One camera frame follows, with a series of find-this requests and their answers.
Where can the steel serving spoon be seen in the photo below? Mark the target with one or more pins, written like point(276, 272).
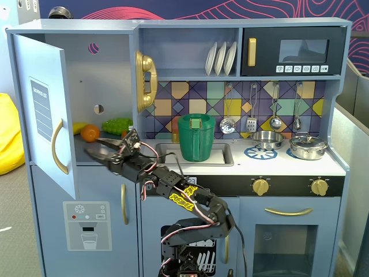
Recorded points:
point(297, 122)

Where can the grey office partition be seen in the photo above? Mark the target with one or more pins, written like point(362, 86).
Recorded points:
point(354, 144)

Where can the steel pot with lid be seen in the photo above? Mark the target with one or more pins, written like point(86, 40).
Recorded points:
point(307, 148)

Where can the steel skimmer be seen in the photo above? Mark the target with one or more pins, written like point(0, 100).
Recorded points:
point(227, 125)

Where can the blue wooden toy kitchen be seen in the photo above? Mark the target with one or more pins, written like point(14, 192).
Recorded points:
point(187, 170)

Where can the black microwave door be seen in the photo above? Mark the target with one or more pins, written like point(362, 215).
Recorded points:
point(268, 52)

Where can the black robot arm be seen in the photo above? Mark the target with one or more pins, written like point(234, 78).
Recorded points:
point(173, 184)

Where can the black helmet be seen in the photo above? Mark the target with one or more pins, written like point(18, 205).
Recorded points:
point(59, 13)

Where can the steel open pan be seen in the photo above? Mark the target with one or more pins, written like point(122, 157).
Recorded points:
point(266, 140)

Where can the green toy grapes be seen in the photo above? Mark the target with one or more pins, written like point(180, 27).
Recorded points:
point(116, 126)

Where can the gold toy telephone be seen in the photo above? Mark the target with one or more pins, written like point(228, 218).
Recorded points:
point(144, 80)

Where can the oven door with window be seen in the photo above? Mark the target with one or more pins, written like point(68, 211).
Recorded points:
point(288, 231)

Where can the cabinet door with shopping list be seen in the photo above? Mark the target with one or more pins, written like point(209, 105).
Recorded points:
point(43, 115)

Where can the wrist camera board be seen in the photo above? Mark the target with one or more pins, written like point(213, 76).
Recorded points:
point(132, 139)

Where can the steel ladle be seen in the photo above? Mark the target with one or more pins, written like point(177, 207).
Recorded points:
point(275, 123)

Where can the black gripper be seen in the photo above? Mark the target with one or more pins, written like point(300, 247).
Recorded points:
point(117, 162)

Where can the green plastic pitcher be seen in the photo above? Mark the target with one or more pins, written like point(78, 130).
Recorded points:
point(199, 138)

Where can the orange toy fruit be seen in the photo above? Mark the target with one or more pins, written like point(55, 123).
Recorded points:
point(90, 133)

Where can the gold stove knob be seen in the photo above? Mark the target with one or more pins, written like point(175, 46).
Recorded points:
point(319, 187)
point(261, 187)

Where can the small red toy piece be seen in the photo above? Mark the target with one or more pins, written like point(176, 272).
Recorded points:
point(124, 134)

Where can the yellow toy banana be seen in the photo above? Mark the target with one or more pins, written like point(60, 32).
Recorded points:
point(78, 127)

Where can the fridge door with dispenser print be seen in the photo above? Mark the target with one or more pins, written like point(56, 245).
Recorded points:
point(86, 187)

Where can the yellow bean bag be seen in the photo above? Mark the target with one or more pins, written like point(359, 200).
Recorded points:
point(10, 138)

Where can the white toy plate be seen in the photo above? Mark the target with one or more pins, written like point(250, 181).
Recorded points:
point(210, 59)
point(220, 59)
point(230, 59)

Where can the steel slotted spatula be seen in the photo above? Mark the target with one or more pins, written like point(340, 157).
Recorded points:
point(251, 123)

